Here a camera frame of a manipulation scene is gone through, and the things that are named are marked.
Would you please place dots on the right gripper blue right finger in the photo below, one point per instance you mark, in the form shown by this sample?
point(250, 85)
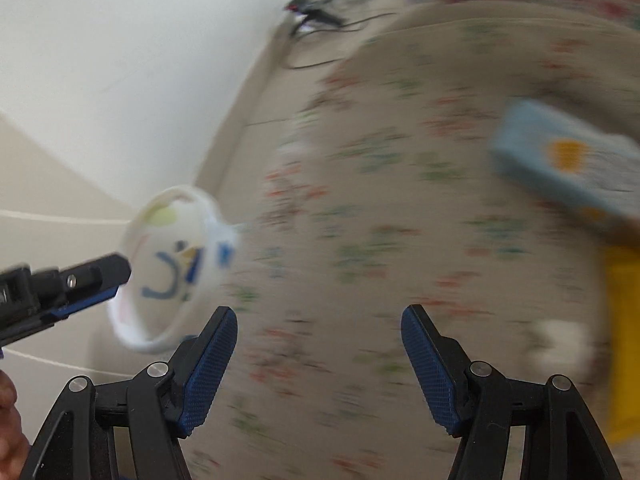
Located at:
point(439, 363)

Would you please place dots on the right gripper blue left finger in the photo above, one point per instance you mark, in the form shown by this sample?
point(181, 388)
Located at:
point(200, 372)

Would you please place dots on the yellow plastic wrapper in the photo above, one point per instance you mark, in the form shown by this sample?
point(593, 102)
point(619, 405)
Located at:
point(621, 274)

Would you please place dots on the light blue milk carton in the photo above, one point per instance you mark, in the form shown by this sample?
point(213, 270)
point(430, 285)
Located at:
point(592, 174)

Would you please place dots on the white patterned trash bin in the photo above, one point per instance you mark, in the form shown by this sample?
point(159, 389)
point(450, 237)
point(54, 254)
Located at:
point(180, 249)

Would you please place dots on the person's hand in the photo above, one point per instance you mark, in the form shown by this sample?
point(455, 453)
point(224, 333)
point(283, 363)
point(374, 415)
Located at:
point(14, 446)

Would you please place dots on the floral beige tablecloth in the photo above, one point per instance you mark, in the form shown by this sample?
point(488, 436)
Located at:
point(383, 195)

